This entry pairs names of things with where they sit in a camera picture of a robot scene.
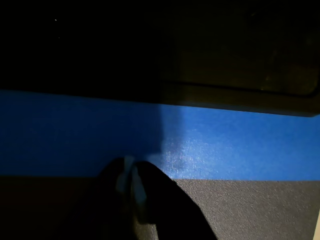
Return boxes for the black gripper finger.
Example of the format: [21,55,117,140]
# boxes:
[96,156,137,240]
[132,161,219,240]

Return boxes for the blue tape strip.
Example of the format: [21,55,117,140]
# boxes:
[0,89,320,181]

